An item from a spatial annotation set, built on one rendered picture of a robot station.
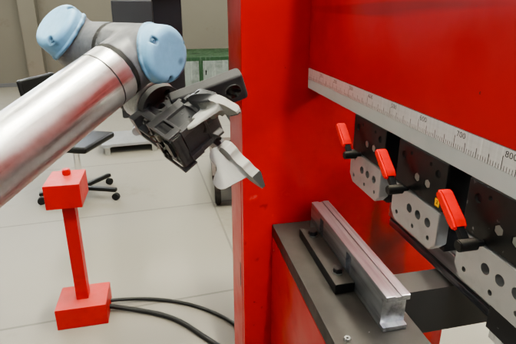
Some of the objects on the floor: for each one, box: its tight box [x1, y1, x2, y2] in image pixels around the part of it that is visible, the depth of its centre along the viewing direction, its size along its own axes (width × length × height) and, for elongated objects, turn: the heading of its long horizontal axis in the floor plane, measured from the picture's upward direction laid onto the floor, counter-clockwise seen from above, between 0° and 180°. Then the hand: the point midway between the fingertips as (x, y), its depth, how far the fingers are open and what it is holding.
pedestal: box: [42, 167, 112, 330], centre depth 217 cm, size 20×25×83 cm
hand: (257, 150), depth 55 cm, fingers open, 14 cm apart
